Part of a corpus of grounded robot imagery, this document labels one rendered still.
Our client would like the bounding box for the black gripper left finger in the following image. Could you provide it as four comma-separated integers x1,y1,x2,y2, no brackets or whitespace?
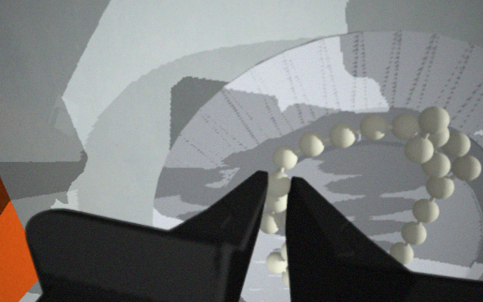
25,170,268,302

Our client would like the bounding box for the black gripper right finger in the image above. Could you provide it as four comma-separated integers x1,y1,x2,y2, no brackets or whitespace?
285,176,483,302

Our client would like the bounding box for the cream pearl bead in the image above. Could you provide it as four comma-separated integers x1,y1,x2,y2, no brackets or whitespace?
418,107,449,134
265,193,288,212
360,114,387,140
329,122,356,148
389,242,413,265
280,242,288,261
260,211,281,234
421,153,450,178
401,221,426,245
426,175,454,200
299,131,325,157
281,209,287,229
404,137,434,163
273,145,298,170
282,271,289,287
420,128,449,148
413,199,439,223
441,132,470,158
267,172,291,198
391,114,419,140
266,252,287,274
451,155,481,180

